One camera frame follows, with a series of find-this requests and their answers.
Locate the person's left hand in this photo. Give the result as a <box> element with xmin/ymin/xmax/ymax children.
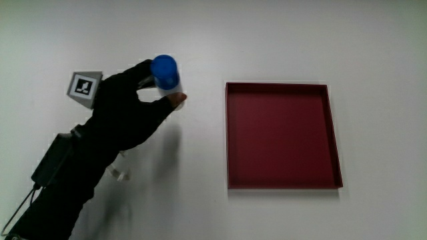
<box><xmin>66</xmin><ymin>59</ymin><xmax>188</xmax><ymax>153</ymax></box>

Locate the blue capped glue stick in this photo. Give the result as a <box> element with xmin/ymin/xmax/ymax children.
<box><xmin>149</xmin><ymin>54</ymin><xmax>185</xmax><ymax>111</ymax></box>

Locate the white desk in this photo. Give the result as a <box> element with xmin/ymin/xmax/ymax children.
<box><xmin>0</xmin><ymin>0</ymin><xmax>427</xmax><ymax>240</ymax></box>

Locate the black sensor box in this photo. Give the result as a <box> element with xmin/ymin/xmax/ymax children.
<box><xmin>31</xmin><ymin>132</ymin><xmax>76</xmax><ymax>188</ymax></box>

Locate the dark red square tray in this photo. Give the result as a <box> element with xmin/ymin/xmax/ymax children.
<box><xmin>224</xmin><ymin>81</ymin><xmax>344</xmax><ymax>191</ymax></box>

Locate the clear plastic strap piece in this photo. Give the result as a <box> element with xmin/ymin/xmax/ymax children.
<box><xmin>105</xmin><ymin>150</ymin><xmax>131</xmax><ymax>182</ymax></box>

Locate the thin black cable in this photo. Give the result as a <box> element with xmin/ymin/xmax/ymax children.
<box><xmin>0</xmin><ymin>185</ymin><xmax>41</xmax><ymax>238</ymax></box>

